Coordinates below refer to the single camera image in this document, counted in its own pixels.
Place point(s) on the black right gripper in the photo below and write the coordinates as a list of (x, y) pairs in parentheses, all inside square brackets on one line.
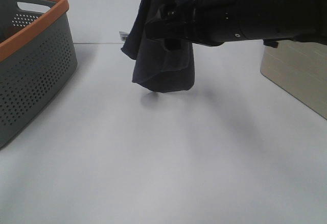
[(204, 22)]

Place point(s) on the dark navy towel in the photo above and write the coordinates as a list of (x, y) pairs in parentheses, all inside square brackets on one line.
[(157, 68)]

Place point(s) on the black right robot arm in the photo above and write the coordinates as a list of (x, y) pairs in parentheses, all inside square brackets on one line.
[(273, 21)]

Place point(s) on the beige basket grey rim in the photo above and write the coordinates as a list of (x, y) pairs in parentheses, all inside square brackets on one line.
[(300, 70)]

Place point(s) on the grey perforated basket orange rim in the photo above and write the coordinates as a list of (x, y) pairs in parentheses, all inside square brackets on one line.
[(37, 59)]

